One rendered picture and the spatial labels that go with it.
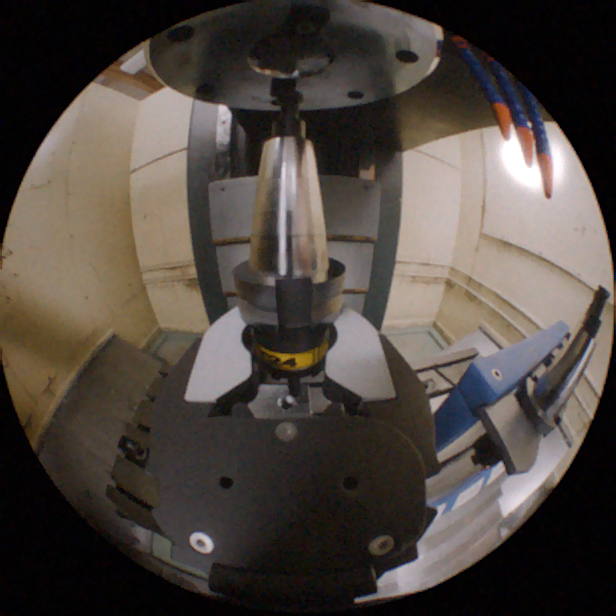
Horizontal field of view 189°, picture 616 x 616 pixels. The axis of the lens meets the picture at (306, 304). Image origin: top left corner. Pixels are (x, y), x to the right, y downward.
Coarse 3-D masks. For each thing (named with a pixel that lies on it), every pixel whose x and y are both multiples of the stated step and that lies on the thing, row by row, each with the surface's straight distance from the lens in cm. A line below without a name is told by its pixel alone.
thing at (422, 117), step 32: (448, 64) 30; (416, 96) 37; (448, 96) 36; (480, 96) 35; (256, 128) 51; (320, 128) 51; (352, 128) 51; (384, 128) 50; (416, 128) 48; (448, 128) 46; (480, 128) 44
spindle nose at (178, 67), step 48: (288, 0) 11; (336, 0) 11; (144, 48) 13; (192, 48) 13; (240, 48) 13; (288, 48) 17; (336, 48) 13; (384, 48) 13; (432, 48) 13; (192, 96) 17; (240, 96) 17; (336, 96) 17; (384, 96) 17
